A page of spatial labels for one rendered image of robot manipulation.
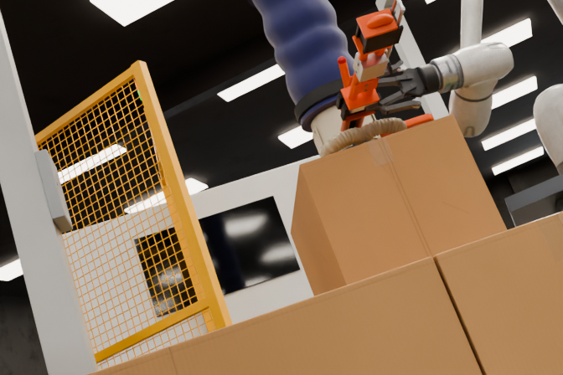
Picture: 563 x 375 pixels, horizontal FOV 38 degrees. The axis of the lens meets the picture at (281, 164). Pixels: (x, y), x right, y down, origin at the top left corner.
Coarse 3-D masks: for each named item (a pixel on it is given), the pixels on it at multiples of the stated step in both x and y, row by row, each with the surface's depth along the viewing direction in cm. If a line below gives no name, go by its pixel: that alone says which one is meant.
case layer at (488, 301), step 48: (480, 240) 123; (528, 240) 124; (384, 288) 120; (432, 288) 120; (480, 288) 120; (528, 288) 121; (240, 336) 116; (288, 336) 116; (336, 336) 116; (384, 336) 117; (432, 336) 117; (480, 336) 118; (528, 336) 118
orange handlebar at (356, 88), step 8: (376, 16) 165; (384, 16) 165; (368, 24) 165; (376, 24) 165; (352, 80) 190; (368, 80) 192; (376, 80) 190; (352, 88) 192; (360, 88) 191; (368, 88) 193; (352, 96) 196; (360, 120) 213; (408, 120) 232; (416, 120) 232; (424, 120) 232; (432, 120) 234; (344, 128) 215; (408, 128) 233
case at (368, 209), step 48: (384, 144) 193; (432, 144) 193; (336, 192) 188; (384, 192) 189; (432, 192) 189; (480, 192) 189; (336, 240) 184; (384, 240) 184; (432, 240) 185; (336, 288) 195
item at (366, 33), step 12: (384, 12) 167; (360, 24) 166; (384, 24) 166; (396, 24) 166; (360, 36) 172; (372, 36) 165; (384, 36) 167; (360, 48) 172; (372, 48) 170; (384, 48) 173
